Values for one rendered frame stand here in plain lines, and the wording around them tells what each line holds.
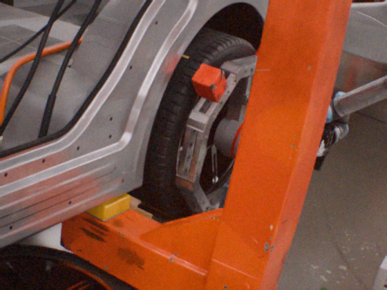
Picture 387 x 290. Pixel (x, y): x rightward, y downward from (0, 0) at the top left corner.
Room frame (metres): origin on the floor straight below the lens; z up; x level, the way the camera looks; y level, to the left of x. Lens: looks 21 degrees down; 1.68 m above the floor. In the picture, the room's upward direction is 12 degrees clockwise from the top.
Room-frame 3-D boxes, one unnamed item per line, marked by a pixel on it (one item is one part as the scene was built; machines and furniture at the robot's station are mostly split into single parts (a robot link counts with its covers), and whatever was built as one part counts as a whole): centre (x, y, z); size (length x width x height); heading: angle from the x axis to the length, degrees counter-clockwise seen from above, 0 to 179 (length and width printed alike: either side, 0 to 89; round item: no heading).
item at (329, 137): (2.45, -0.46, 0.86); 0.12 x 0.08 x 0.09; 153
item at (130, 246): (1.81, 0.09, 0.69); 0.52 x 0.17 x 0.35; 63
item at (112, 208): (1.89, 0.25, 0.71); 0.14 x 0.14 x 0.05; 63
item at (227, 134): (2.25, -0.18, 0.85); 0.21 x 0.14 x 0.14; 63
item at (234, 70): (2.28, -0.11, 0.85); 0.54 x 0.07 x 0.54; 153
